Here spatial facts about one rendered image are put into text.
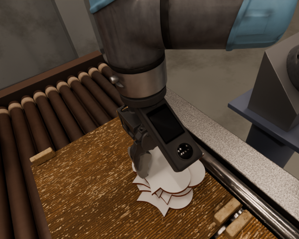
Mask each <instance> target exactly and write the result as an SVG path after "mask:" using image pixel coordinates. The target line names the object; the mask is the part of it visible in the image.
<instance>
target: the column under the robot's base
mask: <svg viewBox="0 0 299 239"><path fill-rule="evenodd" d="M252 91H253V88H252V89H250V90H249V91H247V92H245V93H244V94H242V95H240V96H239V97H237V98H236V99H234V100H232V101H231V102H229V103H228V108H230V109H232V110H233V111H235V112H236V113H238V114H239V115H241V116H242V117H244V118H245V119H247V120H248V121H250V122H251V123H252V125H251V128H250V131H249V134H248V136H247V139H246V143H247V144H249V145H250V146H252V147H253V148H254V149H256V150H257V151H259V152H260V153H262V154H263V155H264V156H266V157H267V158H268V159H270V160H271V161H273V162H274V163H276V164H277V165H279V166H280V167H282V168H284V166H285V165H286V164H287V162H288V161H289V159H290V158H291V156H292V155H293V154H294V152H295V151H296V152H297V153H299V124H298V125H296V126H295V127H293V128H292V129H291V130H290V131H288V132H286V131H284V130H282V129H281V128H279V127H277V126H276V125H274V124H273V123H271V122H269V121H268V120H266V119H265V118H263V117H261V116H260V115H258V114H256V113H255V112H253V111H252V110H250V109H248V108H247V107H248V104H249V100H250V97H251V94H252Z"/></svg>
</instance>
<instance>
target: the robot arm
mask: <svg viewBox="0 0 299 239"><path fill-rule="evenodd" d="M297 2H298V0H89V3H90V6H91V7H90V13H91V14H93V17H94V20H95V23H96V26H97V29H98V32H99V36H100V39H101V42H102V45H103V48H104V51H105V54H106V57H107V61H108V63H109V66H110V69H111V72H112V75H113V76H111V77H110V82H111V83H112V84H115V85H116V88H117V91H118V92H119V95H120V98H121V101H122V102H123V103H124V105H123V106H122V107H120V108H118V109H117V112H118V115H119V118H120V121H121V124H122V127H123V129H124V130H125V131H126V132H127V133H128V135H130V137H131V138H132V139H133V140H135V141H134V142H133V144H132V146H131V147H128V154H129V156H130V158H131V160H132V162H133V163H134V168H135V170H136V172H137V174H138V175H139V177H140V178H142V179H144V178H145V177H147V176H148V174H147V172H148V169H149V167H148V164H149V162H150V160H151V157H152V154H151V153H150V152H149V150H153V149H154V148H155V147H157V146H158V148H159V149H160V151H161V152H162V154H163V155H164V157H165V158H166V160H167V161H168V163H169V164H170V166H171V167H172V169H173V171H174V172H177V173H178V172H182V171H184V170H185V169H186V168H188V167H189V166H190V165H192V164H193V163H194V162H196V161H197V160H198V159H200V158H201V157H202V156H203V153H202V151H201V150H200V148H199V147H198V145H197V144H196V142H195V141H194V140H193V138H192V137H191V135H190V134H189V132H188V131H187V129H186V128H185V127H184V125H183V124H182V122H181V121H180V119H179V118H178V116H177V115H176V114H175V112H174V111H173V110H172V108H171V106H170V105H169V104H168V102H167V101H166V99H165V98H164V96H165V95H166V92H167V89H166V83H167V67H166V56H165V50H166V49H226V51H232V50H233V49H246V48H265V47H269V46H271V45H274V44H275V43H276V42H278V41H279V40H280V39H281V37H282V36H283V34H284V33H285V31H286V30H287V28H288V26H289V24H290V22H291V19H292V17H293V14H294V11H295V8H296V5H297ZM287 72H288V76H289V79H290V81H291V83H292V84H293V86H294V87H295V88H296V89H297V90H298V91H299V44H298V45H296V46H294V47H293V48H292V49H291V50H290V52H289V54H288V58H287Z"/></svg>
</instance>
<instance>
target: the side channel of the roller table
mask: <svg viewBox="0 0 299 239"><path fill-rule="evenodd" d="M99 62H103V63H104V64H105V61H104V58H103V55H102V53H100V52H99V51H98V50H96V51H94V52H92V53H89V54H87V55H84V56H82V57H80V58H77V59H75V60H73V61H70V62H68V63H66V64H63V65H61V66H58V67H56V68H53V69H51V70H49V71H46V72H44V73H41V74H39V75H36V76H34V77H32V78H29V79H27V80H25V81H22V82H20V83H18V84H15V85H13V86H10V87H8V88H6V89H3V90H1V91H0V107H1V106H3V107H6V108H7V109H8V107H9V103H10V102H11V101H18V102H20V104H21V98H22V97H23V96H25V95H29V96H31V97H32V99H34V98H33V93H34V91H36V90H41V91H43V92H44V93H45V87H46V86H48V85H52V86H54V87H55V88H56V82H57V81H59V80H63V81H65V82H66V83H67V77H68V76H70V75H73V76H75V77H76V78H77V79H78V77H77V73H78V72H79V71H84V72H86V73H87V69H88V68H89V67H90V66H93V67H94V68H97V64H98V63H99ZM67 84H68V83H67ZM56 89H57V88H56Z"/></svg>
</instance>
